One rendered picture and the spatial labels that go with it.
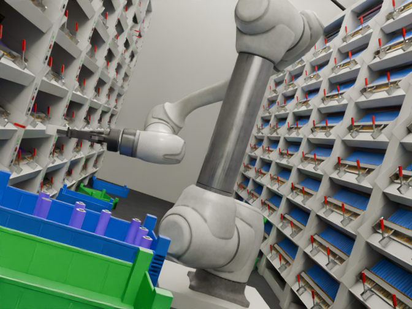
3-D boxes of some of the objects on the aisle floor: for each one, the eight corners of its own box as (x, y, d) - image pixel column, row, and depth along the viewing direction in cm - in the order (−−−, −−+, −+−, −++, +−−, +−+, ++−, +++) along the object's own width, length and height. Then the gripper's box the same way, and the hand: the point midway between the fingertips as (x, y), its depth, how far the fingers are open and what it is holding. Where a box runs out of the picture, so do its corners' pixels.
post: (28, 223, 283) (140, -111, 280) (23, 227, 273) (140, -119, 270) (-12, 210, 281) (100, -126, 278) (-19, 213, 272) (98, -134, 269)
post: (-17, 254, 213) (132, -191, 210) (-26, 259, 203) (130, -206, 201) (-71, 236, 211) (78, -212, 208) (-82, 241, 202) (75, -228, 199)
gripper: (116, 153, 181) (40, 140, 180) (120, 151, 197) (49, 140, 195) (120, 130, 181) (43, 116, 179) (124, 129, 197) (53, 118, 195)
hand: (57, 130), depth 188 cm, fingers open, 3 cm apart
